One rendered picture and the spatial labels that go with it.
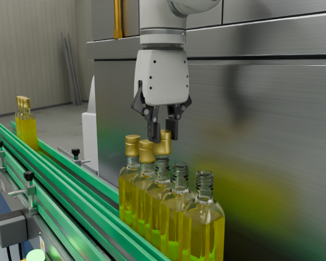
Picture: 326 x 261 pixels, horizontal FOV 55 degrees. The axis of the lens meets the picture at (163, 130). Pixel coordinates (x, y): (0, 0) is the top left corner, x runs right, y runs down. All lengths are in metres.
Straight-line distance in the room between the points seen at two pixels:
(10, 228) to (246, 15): 0.91
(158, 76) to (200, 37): 0.18
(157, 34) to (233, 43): 0.16
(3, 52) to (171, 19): 9.46
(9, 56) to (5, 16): 1.09
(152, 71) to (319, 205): 0.35
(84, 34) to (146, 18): 11.75
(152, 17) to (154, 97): 0.13
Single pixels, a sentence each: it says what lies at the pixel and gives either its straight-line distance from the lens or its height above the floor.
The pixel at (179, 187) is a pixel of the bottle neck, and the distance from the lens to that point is 0.58.
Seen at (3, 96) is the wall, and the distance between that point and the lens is 9.90.
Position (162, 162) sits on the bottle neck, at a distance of 0.61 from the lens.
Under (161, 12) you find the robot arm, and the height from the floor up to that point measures 1.57.
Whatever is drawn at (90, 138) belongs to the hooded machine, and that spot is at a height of 0.79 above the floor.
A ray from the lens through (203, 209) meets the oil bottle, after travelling 0.54.
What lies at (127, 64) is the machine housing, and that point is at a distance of 1.00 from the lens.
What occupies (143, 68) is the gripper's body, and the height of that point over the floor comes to 1.48.
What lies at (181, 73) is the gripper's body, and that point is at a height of 1.47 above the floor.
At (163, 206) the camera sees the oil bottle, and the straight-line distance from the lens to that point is 0.60.
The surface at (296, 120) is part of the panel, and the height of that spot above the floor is 1.40.
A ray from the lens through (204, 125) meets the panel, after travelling 0.69.
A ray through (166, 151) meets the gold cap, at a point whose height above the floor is 1.33.
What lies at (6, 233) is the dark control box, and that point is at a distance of 1.14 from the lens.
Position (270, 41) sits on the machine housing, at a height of 1.53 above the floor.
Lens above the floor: 1.49
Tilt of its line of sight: 12 degrees down
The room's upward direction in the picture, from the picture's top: straight up
